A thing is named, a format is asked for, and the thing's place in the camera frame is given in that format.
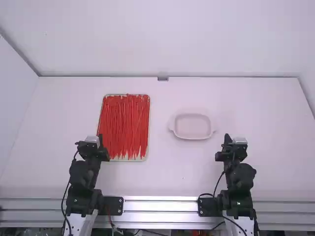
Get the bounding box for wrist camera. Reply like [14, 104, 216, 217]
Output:
[232, 137, 248, 147]
[85, 134, 101, 149]

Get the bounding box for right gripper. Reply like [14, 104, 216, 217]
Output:
[215, 133, 248, 165]

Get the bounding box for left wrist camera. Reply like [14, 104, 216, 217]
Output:
[85, 134, 101, 149]

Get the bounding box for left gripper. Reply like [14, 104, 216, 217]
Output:
[75, 134, 111, 164]

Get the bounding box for silver rails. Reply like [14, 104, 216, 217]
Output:
[0, 196, 315, 232]

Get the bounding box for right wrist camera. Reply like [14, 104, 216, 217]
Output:
[232, 137, 248, 147]

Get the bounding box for pale tray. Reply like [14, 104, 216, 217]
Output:
[96, 93, 152, 163]

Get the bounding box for row of orange cable ties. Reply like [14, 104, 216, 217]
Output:
[98, 94, 151, 160]

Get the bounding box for white dish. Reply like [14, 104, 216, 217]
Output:
[168, 112, 219, 140]

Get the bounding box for black cable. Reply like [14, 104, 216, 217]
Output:
[62, 149, 80, 236]
[213, 171, 225, 197]

